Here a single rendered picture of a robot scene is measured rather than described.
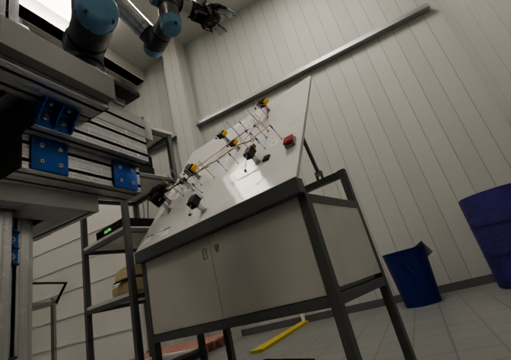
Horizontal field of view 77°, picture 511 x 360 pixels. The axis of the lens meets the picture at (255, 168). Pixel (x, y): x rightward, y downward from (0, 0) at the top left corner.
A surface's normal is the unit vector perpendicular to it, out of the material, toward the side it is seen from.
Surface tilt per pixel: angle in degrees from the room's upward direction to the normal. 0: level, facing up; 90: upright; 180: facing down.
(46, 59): 90
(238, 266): 90
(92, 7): 98
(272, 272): 90
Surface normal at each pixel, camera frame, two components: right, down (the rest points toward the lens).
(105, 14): 0.61, -0.31
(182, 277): -0.61, -0.14
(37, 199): 0.86, -0.36
